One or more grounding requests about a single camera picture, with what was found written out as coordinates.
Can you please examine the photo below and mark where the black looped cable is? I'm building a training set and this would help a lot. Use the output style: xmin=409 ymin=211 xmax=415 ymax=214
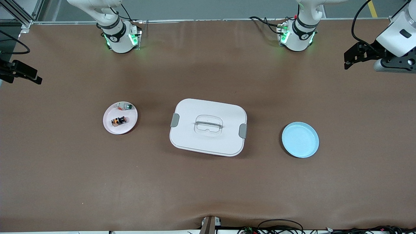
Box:
xmin=257 ymin=219 xmax=304 ymax=234

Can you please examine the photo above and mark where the black left arm base cable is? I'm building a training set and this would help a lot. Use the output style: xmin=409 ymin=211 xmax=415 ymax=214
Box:
xmin=249 ymin=16 xmax=288 ymax=34

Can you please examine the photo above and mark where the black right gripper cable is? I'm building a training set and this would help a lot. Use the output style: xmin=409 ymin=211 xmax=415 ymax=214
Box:
xmin=0 ymin=30 xmax=31 ymax=55

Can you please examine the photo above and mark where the light blue round plate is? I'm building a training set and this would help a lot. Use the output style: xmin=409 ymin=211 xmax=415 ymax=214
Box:
xmin=281 ymin=122 xmax=319 ymax=159

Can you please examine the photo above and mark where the pink round plate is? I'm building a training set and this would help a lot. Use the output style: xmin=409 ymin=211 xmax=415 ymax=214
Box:
xmin=103 ymin=101 xmax=138 ymax=135

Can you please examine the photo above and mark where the metal mounting bracket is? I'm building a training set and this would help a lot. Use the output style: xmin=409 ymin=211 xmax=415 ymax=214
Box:
xmin=199 ymin=215 xmax=222 ymax=234

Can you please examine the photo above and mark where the black arm base cable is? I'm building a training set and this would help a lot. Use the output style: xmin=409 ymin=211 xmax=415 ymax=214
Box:
xmin=119 ymin=3 xmax=143 ymax=24
xmin=249 ymin=16 xmax=288 ymax=34

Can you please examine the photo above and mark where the black right arm base cable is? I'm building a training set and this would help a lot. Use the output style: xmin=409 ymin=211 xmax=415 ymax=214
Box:
xmin=119 ymin=3 xmax=143 ymax=24

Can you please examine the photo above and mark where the black cable bundle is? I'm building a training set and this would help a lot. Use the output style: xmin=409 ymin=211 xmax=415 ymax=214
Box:
xmin=305 ymin=225 xmax=416 ymax=234

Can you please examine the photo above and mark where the white lidded storage box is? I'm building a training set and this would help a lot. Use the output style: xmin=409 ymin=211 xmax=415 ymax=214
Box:
xmin=169 ymin=98 xmax=248 ymax=157

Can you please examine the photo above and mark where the aluminium frame post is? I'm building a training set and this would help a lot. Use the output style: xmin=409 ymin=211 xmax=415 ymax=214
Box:
xmin=388 ymin=0 xmax=411 ymax=25
xmin=0 ymin=0 xmax=44 ymax=33

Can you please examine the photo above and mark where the aluminium table edge rail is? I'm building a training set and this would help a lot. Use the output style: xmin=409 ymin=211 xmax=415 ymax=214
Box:
xmin=31 ymin=18 xmax=390 ymax=25

